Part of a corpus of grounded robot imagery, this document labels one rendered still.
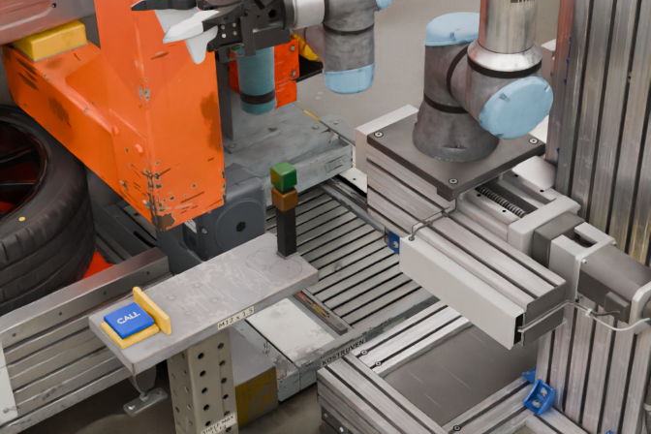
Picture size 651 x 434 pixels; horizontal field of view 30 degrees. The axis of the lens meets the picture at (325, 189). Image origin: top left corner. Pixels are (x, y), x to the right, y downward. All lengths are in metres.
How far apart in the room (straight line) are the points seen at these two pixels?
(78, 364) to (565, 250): 1.12
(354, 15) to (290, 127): 1.60
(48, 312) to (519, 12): 1.17
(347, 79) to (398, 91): 2.14
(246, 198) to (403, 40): 1.57
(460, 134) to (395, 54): 2.06
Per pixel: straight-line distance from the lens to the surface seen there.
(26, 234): 2.54
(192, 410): 2.50
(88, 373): 2.65
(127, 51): 2.27
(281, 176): 2.33
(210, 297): 2.38
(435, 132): 2.07
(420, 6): 4.44
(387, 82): 3.95
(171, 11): 1.71
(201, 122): 2.36
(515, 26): 1.86
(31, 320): 2.50
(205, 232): 2.75
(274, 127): 3.27
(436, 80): 2.03
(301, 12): 1.67
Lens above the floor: 1.97
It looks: 35 degrees down
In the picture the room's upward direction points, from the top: 1 degrees counter-clockwise
